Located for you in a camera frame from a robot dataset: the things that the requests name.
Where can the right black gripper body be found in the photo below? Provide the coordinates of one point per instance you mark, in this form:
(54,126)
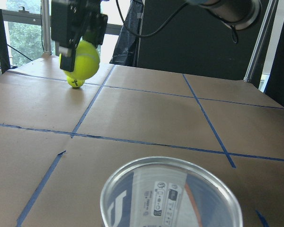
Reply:
(72,20)

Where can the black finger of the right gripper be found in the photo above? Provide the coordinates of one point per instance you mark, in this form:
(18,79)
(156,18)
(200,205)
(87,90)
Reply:
(67,49)

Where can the tennis ball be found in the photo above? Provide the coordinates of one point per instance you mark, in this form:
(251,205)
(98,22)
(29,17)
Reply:
(86,62)
(75,83)

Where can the clear tennis ball can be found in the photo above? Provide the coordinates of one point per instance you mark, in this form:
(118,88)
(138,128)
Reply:
(167,192)

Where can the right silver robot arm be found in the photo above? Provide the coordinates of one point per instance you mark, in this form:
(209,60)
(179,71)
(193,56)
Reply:
(235,14)

